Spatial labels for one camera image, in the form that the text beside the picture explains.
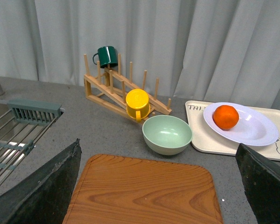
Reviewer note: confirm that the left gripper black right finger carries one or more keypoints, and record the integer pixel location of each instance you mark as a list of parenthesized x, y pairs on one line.
[(261, 181)]

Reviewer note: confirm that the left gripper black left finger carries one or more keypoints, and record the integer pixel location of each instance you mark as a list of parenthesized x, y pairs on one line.
[(44, 196)]

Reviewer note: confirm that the white round plate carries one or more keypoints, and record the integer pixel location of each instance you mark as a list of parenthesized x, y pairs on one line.
[(253, 128)]

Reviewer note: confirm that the orange mandarin fruit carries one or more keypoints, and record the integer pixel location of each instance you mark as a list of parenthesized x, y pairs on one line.
[(225, 117)]

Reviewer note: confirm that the wooden cutting board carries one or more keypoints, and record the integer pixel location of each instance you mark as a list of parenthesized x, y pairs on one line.
[(124, 190)]

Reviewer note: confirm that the beige bear tray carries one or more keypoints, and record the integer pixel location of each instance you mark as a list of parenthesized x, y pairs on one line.
[(208, 141)]

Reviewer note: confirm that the green sink drying rack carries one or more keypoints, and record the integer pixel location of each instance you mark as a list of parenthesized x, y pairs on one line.
[(22, 123)]

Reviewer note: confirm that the green bowl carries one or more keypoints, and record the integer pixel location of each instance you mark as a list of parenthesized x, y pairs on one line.
[(167, 135)]

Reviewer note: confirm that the wooden dish rack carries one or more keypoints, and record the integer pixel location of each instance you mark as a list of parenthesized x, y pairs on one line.
[(109, 88)]

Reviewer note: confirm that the yellow mug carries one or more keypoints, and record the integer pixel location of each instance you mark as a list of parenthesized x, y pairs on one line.
[(137, 104)]

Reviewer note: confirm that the dark green mug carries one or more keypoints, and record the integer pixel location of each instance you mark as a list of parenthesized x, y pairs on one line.
[(107, 56)]

